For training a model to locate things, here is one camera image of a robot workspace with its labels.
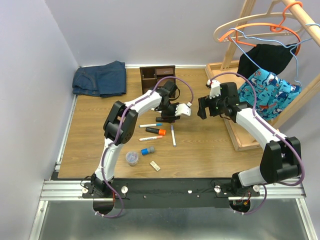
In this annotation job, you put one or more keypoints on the brown wooden desk organizer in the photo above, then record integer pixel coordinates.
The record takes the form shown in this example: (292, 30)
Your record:
(150, 75)

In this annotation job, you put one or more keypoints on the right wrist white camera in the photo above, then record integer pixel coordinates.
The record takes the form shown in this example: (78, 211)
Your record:
(215, 89)

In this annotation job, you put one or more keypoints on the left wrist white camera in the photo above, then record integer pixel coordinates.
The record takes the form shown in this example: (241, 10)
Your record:
(182, 109)

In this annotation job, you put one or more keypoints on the wooden clothes rack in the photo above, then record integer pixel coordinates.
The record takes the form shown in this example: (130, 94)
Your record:
(226, 71)

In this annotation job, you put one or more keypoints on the orange plastic hanger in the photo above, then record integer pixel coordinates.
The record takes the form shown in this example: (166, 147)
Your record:
(233, 30)

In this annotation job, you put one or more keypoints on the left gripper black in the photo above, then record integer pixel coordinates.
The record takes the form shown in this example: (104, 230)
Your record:
(171, 116)

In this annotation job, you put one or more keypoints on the salmon capped white marker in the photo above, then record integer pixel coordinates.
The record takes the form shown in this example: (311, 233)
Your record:
(150, 138)

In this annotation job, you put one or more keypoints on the purple capped black highlighter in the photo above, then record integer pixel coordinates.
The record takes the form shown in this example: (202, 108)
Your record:
(165, 119)

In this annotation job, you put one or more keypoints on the light blue capped white marker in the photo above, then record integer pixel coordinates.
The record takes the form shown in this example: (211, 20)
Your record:
(150, 125)

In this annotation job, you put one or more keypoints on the beige eraser block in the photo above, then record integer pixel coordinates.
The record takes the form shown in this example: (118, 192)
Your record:
(155, 166)

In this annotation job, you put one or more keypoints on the clear round pin container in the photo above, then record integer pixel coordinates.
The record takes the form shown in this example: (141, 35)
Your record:
(132, 158)

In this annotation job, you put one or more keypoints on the lavender capped white marker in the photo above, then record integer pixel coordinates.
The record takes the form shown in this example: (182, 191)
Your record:
(173, 136)

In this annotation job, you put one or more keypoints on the orange capped black highlighter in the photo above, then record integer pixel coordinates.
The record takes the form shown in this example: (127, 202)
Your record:
(157, 131)

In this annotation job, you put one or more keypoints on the light blue wire hanger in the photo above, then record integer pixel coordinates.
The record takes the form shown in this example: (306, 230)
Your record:
(297, 62)

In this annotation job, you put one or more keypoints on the folded blue jeans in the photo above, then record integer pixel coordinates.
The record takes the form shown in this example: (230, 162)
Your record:
(101, 81)

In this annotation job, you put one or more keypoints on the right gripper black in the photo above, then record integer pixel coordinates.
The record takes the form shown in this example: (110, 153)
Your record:
(204, 102)

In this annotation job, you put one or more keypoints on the wrist white camera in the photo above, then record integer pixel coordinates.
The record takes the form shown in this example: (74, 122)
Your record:
(182, 109)
(215, 89)

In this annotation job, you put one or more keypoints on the aluminium frame rail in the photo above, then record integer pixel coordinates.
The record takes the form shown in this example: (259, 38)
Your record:
(70, 190)

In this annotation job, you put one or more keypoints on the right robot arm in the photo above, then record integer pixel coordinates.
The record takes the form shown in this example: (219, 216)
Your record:
(281, 158)

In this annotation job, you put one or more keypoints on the black garment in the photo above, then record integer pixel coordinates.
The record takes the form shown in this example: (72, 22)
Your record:
(272, 58)

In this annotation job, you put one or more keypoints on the blue shark print shorts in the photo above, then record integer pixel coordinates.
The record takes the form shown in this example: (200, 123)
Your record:
(270, 93)

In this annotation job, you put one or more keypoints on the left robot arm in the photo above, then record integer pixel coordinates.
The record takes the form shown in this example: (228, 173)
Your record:
(119, 128)

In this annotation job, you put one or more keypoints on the blue and grey glue stick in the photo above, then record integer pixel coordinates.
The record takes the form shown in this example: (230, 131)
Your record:
(148, 150)

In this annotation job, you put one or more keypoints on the wooden clothes hanger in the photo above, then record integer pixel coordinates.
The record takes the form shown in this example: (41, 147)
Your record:
(272, 20)

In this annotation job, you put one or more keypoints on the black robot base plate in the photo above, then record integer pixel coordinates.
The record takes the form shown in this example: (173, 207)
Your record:
(151, 193)

